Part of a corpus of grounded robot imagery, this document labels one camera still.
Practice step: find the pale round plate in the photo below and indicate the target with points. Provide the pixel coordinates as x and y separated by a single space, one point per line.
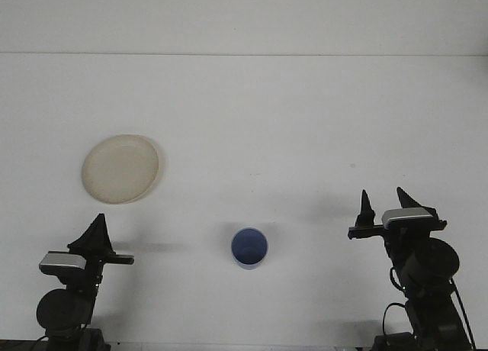
120 169

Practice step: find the grey camera box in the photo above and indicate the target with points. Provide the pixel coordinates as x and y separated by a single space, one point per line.
61 261
408 215

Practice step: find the pale blue cup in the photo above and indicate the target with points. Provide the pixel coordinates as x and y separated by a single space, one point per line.
248 248

